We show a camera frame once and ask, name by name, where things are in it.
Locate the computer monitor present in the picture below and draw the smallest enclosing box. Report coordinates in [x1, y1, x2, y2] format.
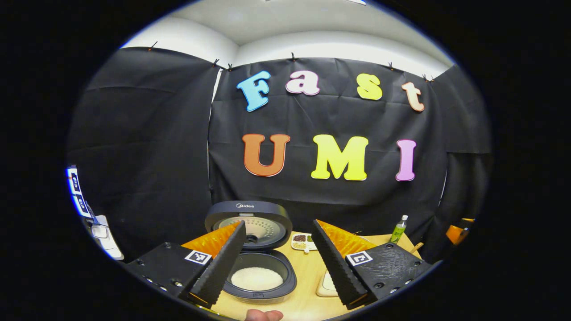
[66, 166, 94, 219]

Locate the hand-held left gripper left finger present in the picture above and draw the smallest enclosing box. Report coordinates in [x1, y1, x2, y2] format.
[125, 220, 247, 308]

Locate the black and silver rice cooker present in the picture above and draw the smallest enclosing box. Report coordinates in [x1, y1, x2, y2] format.
[204, 200, 298, 305]

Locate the black backdrop cloth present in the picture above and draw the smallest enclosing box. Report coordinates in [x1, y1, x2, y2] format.
[66, 47, 493, 263]

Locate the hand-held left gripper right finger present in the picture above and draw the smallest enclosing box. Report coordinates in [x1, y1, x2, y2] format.
[311, 219, 433, 310]

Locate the white uncooked rice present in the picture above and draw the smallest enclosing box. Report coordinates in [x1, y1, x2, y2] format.
[231, 267, 284, 292]

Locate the green label drink bottle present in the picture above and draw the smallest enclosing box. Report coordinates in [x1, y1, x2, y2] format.
[390, 215, 409, 244]

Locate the white divided condiment dish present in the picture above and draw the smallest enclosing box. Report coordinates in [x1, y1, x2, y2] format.
[291, 233, 318, 253]

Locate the clear plastic rice container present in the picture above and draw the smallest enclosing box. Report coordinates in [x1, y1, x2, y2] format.
[316, 269, 340, 298]

